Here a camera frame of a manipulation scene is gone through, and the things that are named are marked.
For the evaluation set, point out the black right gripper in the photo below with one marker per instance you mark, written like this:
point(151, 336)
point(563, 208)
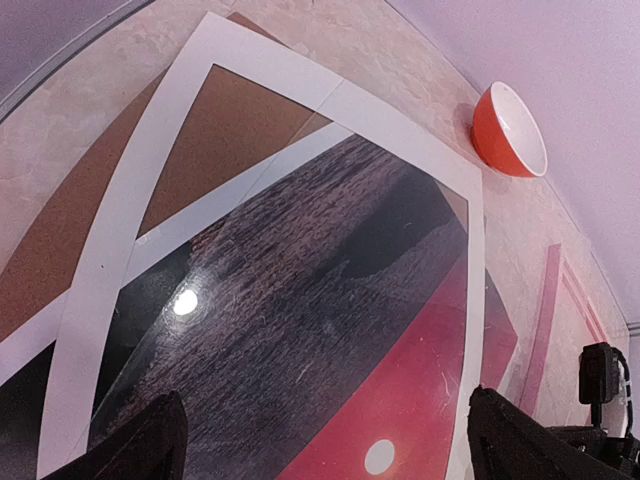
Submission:
point(595, 441)

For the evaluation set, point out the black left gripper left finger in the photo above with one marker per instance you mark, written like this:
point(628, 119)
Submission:
point(151, 445)

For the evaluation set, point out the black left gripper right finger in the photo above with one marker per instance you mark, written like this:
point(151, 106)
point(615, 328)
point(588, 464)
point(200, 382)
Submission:
point(505, 443)

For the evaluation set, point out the red dark sunset photo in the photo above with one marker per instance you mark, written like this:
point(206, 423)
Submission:
point(397, 425)

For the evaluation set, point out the white mat board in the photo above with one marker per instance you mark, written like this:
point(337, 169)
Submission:
point(112, 256)

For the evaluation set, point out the orange white bowl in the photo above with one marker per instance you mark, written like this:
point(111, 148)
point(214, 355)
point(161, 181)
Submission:
point(505, 134)

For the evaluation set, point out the brown cardboard backing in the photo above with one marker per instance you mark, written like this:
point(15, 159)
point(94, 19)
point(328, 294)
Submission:
point(232, 125)

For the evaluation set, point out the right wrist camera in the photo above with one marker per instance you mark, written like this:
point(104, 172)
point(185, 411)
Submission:
point(599, 374)

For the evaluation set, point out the pink wooden picture frame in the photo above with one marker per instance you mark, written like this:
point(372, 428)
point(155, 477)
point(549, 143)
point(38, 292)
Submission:
point(566, 322)

